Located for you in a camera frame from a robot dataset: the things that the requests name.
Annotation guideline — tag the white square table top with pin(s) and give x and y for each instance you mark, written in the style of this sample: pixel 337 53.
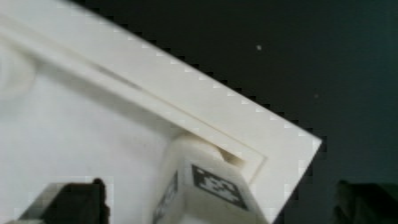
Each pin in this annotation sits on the white square table top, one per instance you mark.
pixel 102 98

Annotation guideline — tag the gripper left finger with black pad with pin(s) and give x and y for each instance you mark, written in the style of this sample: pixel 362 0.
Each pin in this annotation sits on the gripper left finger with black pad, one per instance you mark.
pixel 79 206

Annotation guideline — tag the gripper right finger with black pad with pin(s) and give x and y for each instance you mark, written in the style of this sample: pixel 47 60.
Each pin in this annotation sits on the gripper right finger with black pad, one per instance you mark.
pixel 367 203

